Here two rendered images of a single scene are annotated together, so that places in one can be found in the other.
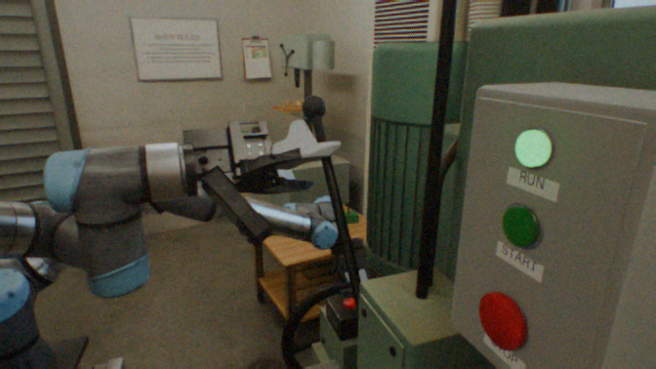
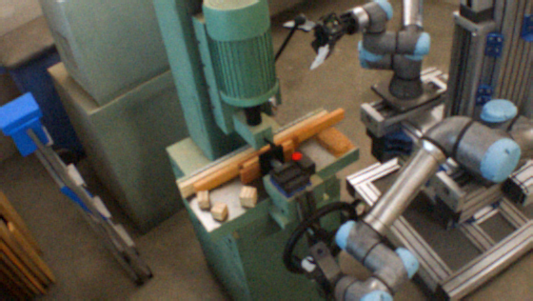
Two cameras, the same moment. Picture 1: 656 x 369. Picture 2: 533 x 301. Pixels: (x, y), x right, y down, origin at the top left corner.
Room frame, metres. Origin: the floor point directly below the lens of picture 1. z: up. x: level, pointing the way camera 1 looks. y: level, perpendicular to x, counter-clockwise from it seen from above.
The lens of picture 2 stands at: (1.71, -0.26, 1.99)
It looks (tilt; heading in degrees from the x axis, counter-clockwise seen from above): 42 degrees down; 175
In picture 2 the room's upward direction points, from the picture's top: 10 degrees counter-clockwise
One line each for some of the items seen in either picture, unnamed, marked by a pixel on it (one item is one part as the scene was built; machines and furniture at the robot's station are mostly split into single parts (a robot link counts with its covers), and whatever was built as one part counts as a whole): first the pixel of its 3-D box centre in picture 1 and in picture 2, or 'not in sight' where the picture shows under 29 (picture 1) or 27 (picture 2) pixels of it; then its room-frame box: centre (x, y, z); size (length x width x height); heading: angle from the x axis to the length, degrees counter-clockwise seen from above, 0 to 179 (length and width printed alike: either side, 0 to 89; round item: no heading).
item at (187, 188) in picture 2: not in sight; (258, 151); (0.53, -0.15, 0.93); 0.60 x 0.02 x 0.05; 110
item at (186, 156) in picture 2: not in sight; (248, 170); (0.43, -0.19, 0.76); 0.57 x 0.45 x 0.09; 20
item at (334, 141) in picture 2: not in sight; (333, 138); (0.54, 0.12, 0.92); 0.14 x 0.09 x 0.04; 20
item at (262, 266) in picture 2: not in sight; (260, 234); (0.44, -0.19, 0.36); 0.58 x 0.45 x 0.71; 20
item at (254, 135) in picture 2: not in sight; (253, 129); (0.53, -0.16, 1.03); 0.14 x 0.07 x 0.09; 20
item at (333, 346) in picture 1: (360, 336); (293, 189); (0.73, -0.08, 0.92); 0.15 x 0.13 x 0.09; 110
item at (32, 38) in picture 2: not in sight; (55, 92); (-1.00, -1.30, 0.48); 0.64 x 0.54 x 0.97; 121
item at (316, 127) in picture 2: not in sight; (273, 149); (0.53, -0.10, 0.92); 0.62 x 0.02 x 0.04; 110
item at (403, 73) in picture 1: (431, 161); (242, 46); (0.55, -0.15, 1.35); 0.18 x 0.18 x 0.31
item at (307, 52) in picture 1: (308, 148); not in sight; (2.95, 0.11, 0.79); 0.62 x 0.48 x 1.58; 27
